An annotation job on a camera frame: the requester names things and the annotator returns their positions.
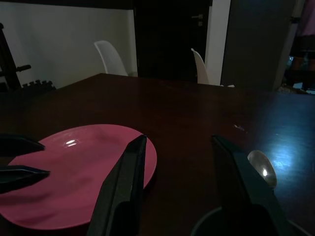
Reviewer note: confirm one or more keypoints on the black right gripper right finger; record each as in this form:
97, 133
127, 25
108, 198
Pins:
242, 191

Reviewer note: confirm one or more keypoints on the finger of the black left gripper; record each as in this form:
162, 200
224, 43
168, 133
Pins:
19, 177
17, 146

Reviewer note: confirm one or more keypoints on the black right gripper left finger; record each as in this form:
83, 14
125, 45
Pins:
118, 186

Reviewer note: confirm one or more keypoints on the silver metal spoon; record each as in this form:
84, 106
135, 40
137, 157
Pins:
263, 170

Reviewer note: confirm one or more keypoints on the pink round plate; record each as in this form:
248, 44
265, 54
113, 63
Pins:
73, 177

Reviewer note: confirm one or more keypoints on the black dumbbell set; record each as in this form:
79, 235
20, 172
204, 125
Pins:
39, 84

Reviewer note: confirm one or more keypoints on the black weight rack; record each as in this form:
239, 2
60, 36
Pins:
8, 66

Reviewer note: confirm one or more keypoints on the white perforated-back chair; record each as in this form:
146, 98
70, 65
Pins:
110, 59

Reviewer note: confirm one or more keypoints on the white smooth-back chair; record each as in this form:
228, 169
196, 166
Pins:
200, 70

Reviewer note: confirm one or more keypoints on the dark shelf unit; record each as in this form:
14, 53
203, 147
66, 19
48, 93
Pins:
301, 66

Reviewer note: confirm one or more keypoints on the dark wooden door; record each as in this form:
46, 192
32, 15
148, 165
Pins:
169, 41

